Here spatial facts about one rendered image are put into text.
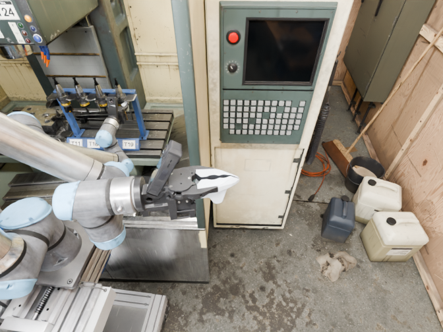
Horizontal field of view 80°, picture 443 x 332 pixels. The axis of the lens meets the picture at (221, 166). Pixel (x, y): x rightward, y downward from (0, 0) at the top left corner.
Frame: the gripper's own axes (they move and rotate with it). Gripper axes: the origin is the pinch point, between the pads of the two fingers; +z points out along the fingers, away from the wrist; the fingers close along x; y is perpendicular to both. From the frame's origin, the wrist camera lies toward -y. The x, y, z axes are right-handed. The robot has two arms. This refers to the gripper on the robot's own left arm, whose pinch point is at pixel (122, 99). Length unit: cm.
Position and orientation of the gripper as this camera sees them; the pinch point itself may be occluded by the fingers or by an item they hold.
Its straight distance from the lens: 165.1
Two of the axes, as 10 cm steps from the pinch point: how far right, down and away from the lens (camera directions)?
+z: 0.3, -7.2, 6.9
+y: -0.1, 6.9, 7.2
